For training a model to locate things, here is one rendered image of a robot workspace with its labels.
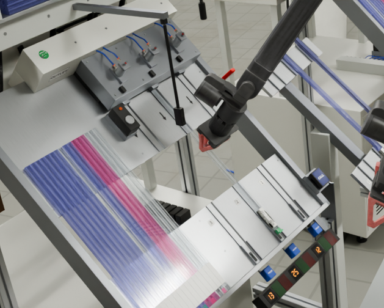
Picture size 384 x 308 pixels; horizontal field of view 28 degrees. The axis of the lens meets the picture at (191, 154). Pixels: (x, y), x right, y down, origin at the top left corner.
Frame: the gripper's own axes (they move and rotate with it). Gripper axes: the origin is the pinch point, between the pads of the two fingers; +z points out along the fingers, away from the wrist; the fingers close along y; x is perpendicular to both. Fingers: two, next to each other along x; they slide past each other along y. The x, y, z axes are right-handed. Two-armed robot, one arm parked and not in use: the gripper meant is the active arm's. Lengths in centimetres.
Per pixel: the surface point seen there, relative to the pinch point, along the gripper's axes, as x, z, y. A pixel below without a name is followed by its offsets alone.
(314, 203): 29.8, 2.2, -17.1
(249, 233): 24.4, 1.7, 7.3
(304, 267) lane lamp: 40.1, 3.5, 0.3
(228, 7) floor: -144, 259, -362
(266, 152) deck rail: 10.7, 3.7, -18.8
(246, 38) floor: -96, 216, -299
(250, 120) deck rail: 1.5, -0.3, -19.0
